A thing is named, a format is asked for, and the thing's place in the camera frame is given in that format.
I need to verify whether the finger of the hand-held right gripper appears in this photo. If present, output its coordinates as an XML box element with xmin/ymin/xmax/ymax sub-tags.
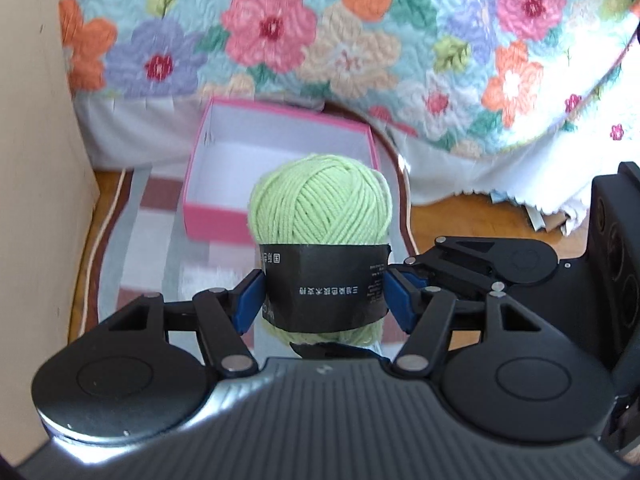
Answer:
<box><xmin>404</xmin><ymin>234</ymin><xmax>507</xmax><ymax>300</ymax></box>

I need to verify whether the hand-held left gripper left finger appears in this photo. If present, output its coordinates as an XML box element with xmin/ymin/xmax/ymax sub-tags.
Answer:
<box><xmin>106</xmin><ymin>269</ymin><xmax>267</xmax><ymax>377</ymax></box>

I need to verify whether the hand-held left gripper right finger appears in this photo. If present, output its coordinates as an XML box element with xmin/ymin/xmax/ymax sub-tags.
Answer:
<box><xmin>384</xmin><ymin>266</ymin><xmax>544</xmax><ymax>377</ymax></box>

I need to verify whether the pink cardboard box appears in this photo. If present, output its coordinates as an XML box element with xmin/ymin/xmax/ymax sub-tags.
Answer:
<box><xmin>182</xmin><ymin>97</ymin><xmax>382</xmax><ymax>249</ymax></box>

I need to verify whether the green yarn ball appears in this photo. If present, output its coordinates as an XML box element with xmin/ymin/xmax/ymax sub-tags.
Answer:
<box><xmin>248</xmin><ymin>153</ymin><xmax>394</xmax><ymax>349</ymax></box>

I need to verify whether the white scalloped-edge cloth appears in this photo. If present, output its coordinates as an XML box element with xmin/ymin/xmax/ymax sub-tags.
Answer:
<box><xmin>387</xmin><ymin>0</ymin><xmax>640</xmax><ymax>237</ymax></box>

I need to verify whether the checked oval rug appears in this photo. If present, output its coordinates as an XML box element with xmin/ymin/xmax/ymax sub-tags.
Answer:
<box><xmin>69</xmin><ymin>162</ymin><xmax>422</xmax><ymax>361</ymax></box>

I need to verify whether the grey bed skirt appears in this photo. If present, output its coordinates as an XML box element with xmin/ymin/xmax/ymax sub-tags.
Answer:
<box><xmin>72</xmin><ymin>94</ymin><xmax>213</xmax><ymax>172</ymax></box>

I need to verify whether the floral quilted blanket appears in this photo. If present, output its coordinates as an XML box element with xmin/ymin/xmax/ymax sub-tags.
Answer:
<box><xmin>56</xmin><ymin>0</ymin><xmax>640</xmax><ymax>162</ymax></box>

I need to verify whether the beige wooden panel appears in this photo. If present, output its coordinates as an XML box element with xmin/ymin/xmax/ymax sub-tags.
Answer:
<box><xmin>0</xmin><ymin>0</ymin><xmax>102</xmax><ymax>467</ymax></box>

